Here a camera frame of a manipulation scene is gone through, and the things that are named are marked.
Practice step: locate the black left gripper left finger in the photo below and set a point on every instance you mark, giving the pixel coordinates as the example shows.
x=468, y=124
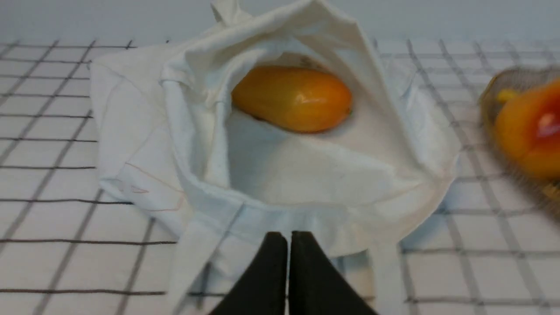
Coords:
x=261, y=290

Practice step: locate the left yellow banana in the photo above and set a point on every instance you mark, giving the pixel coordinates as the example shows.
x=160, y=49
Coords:
x=506, y=95

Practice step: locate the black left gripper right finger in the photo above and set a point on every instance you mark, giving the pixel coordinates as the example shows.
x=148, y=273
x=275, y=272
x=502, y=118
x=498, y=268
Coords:
x=315, y=286

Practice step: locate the white cloth tote bag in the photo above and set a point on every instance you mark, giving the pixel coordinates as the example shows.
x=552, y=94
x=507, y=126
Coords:
x=171, y=142

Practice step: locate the orange mango fruit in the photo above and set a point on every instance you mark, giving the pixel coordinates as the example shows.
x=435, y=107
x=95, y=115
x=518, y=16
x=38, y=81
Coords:
x=296, y=99

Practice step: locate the patterned glass fruit plate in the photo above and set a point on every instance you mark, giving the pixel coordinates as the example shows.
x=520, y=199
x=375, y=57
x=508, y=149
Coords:
x=519, y=78

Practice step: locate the white checked tablecloth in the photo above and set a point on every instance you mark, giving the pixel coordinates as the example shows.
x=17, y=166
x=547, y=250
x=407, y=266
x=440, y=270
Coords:
x=67, y=248

